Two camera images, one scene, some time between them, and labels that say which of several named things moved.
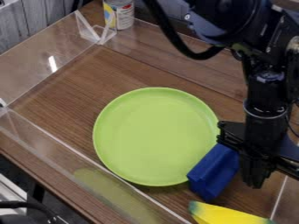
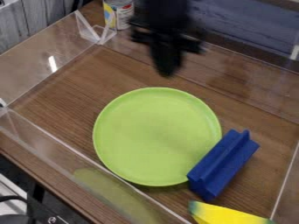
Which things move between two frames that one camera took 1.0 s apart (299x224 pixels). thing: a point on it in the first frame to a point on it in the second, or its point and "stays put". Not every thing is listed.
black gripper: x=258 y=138 to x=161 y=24
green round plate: x=153 y=135 stays put
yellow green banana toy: x=210 y=213 stays put
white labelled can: x=120 y=14 stays put
